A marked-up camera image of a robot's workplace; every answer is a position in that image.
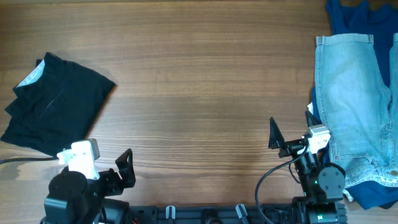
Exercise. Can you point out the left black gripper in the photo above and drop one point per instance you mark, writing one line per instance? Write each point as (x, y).
(126, 162)

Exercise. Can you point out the light blue jeans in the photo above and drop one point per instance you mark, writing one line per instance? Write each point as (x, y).
(357, 107)

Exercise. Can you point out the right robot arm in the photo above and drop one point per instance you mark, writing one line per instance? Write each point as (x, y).
(322, 184)

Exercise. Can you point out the black garment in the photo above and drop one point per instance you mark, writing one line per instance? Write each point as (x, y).
(55, 105)

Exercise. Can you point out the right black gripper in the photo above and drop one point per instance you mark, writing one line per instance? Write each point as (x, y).
(292, 146)

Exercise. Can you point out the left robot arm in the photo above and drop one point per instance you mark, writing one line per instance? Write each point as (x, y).
(73, 198)

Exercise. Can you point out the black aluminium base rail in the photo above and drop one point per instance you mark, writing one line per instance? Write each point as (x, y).
(217, 214)

